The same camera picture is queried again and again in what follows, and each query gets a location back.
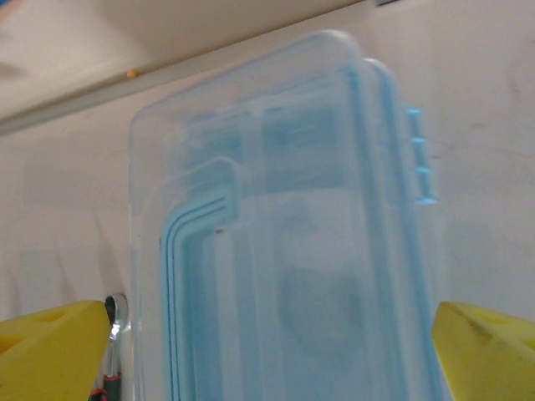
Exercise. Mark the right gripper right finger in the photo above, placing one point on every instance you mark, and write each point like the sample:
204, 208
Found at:
489, 359

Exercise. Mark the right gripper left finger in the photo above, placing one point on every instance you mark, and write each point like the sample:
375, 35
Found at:
46, 355

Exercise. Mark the blue clear plastic tool box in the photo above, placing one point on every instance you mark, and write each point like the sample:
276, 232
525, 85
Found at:
292, 167

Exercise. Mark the small orange blob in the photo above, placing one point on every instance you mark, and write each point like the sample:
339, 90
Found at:
131, 74

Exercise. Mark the thin aluminium table rail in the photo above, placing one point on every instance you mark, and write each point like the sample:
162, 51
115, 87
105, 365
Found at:
62, 104

